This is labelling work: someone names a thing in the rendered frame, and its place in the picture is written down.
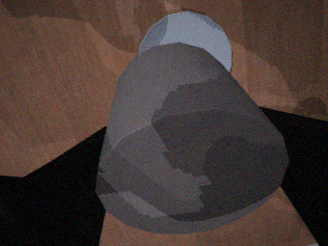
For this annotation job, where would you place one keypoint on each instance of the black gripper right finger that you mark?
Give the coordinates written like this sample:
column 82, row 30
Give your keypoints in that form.
column 306, row 178

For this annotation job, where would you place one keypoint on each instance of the grey cylinder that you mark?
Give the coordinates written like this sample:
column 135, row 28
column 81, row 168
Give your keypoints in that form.
column 186, row 149

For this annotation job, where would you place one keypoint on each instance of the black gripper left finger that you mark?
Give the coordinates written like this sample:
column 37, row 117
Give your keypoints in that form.
column 56, row 205

